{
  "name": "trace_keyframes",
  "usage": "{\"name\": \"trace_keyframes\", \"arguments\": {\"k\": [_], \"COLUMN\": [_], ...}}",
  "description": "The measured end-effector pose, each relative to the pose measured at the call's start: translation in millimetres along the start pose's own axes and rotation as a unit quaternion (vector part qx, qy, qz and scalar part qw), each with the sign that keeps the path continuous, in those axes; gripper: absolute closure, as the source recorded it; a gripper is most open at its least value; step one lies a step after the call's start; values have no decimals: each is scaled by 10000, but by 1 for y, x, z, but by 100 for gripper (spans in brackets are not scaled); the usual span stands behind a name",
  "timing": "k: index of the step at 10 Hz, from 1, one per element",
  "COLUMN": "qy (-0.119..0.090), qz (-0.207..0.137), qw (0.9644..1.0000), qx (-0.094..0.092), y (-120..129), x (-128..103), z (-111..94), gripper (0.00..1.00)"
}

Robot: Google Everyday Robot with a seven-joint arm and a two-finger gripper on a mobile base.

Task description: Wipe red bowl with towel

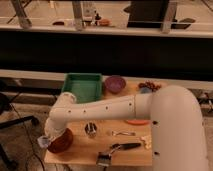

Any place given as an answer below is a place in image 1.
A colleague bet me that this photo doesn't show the small blue dish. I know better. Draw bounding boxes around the small blue dish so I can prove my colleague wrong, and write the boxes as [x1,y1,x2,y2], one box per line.
[140,87,152,94]

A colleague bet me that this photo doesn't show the bunch of red grapes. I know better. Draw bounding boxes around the bunch of red grapes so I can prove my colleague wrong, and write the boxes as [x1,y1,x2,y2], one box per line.
[138,81,161,92]

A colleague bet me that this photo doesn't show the purple bowl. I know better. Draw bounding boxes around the purple bowl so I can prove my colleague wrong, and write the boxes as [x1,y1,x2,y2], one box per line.
[104,75,126,94]

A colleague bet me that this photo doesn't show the blue grey towel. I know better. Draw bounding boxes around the blue grey towel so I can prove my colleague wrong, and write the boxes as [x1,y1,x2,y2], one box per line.
[37,136,51,148]

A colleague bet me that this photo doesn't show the pale yellow banana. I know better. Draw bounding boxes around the pale yellow banana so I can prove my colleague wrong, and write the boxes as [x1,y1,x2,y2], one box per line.
[141,135,152,149]

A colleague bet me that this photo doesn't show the black office chair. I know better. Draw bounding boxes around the black office chair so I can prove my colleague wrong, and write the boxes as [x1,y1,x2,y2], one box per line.
[0,79,40,169]

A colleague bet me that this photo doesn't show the black handled spatula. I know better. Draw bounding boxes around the black handled spatula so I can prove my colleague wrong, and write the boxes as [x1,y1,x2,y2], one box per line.
[96,143,141,167]

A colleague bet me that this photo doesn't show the green plastic tray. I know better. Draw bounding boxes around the green plastic tray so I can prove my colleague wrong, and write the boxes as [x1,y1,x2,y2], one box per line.
[61,73,102,103]

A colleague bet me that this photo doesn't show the red bowl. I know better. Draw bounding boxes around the red bowl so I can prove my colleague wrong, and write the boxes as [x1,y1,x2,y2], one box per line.
[48,129,73,153]

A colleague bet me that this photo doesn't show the small metal cup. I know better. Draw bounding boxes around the small metal cup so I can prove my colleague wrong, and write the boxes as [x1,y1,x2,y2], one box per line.
[85,122,97,138]

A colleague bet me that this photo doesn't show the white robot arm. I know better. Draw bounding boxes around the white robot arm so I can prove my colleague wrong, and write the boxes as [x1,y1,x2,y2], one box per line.
[45,85,209,171]

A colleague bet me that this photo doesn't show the wooden board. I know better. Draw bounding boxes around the wooden board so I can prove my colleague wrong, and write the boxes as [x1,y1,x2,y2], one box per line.
[44,79,169,167]

